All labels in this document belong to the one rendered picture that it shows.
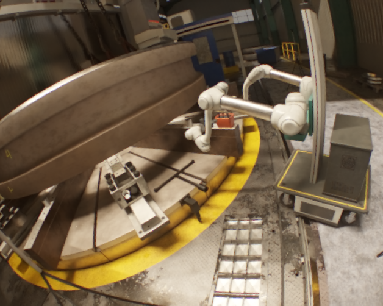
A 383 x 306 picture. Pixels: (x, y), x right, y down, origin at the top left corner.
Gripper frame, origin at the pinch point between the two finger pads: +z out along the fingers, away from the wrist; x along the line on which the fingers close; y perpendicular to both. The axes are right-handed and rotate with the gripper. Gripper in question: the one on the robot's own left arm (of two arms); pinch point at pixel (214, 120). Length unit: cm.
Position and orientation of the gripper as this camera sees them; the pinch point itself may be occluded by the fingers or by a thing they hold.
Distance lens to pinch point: 208.6
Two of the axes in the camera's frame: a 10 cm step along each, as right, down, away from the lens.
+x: 5.4, 2.8, -7.9
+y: 2.7, 8.4, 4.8
